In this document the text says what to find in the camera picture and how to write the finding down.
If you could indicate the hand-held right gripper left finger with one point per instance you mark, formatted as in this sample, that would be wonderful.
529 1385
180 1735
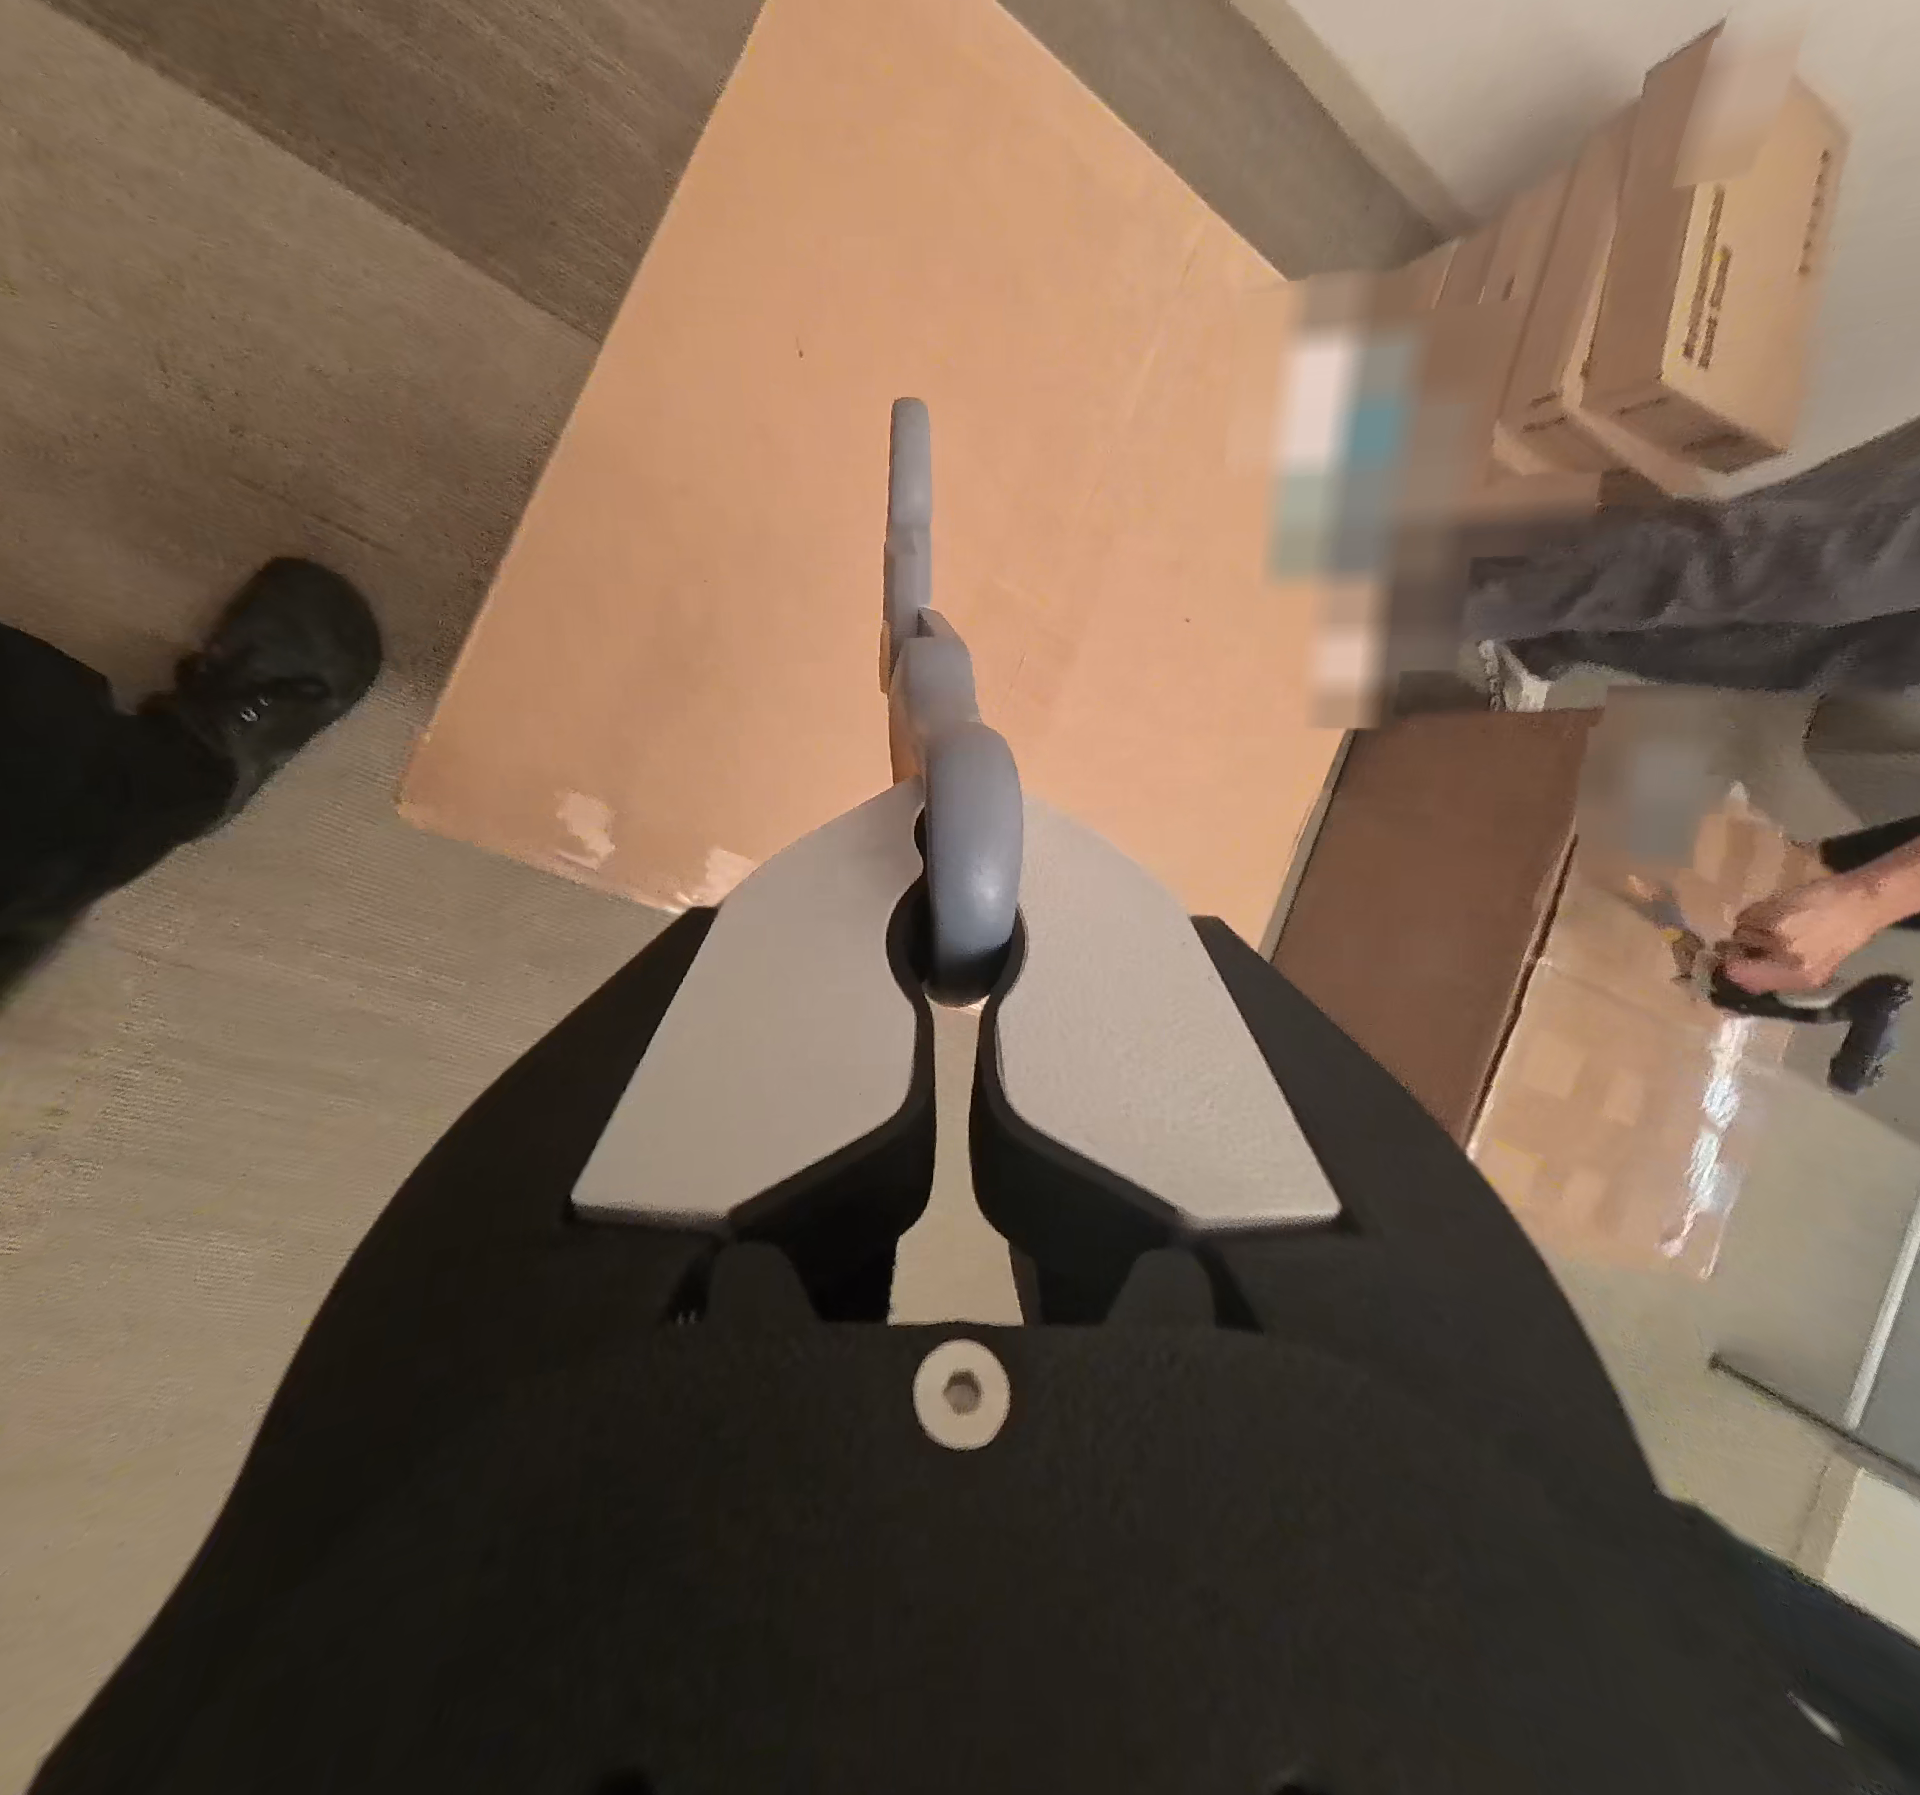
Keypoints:
778 1059

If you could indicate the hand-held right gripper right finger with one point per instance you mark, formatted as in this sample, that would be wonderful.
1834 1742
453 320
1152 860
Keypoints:
1152 1059

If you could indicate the grey and orange scissors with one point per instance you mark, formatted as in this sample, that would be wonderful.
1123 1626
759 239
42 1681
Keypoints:
975 868

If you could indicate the large cardboard box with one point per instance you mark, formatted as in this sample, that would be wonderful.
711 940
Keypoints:
721 477

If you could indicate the another person's forearm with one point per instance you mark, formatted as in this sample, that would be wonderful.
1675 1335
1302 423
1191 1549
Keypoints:
1877 847

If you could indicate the brown cardboard box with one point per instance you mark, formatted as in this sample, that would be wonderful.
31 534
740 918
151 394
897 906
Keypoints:
1424 895

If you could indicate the person's black shoe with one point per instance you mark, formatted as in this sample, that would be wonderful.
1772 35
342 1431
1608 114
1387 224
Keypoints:
279 657

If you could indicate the black tape dispenser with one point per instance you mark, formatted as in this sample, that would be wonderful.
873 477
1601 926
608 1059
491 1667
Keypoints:
1863 1031

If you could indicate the bystander in dark trousers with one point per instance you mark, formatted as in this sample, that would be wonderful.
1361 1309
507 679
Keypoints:
1729 578

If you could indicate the small printed cardboard box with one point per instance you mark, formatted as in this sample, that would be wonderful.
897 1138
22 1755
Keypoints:
1712 278

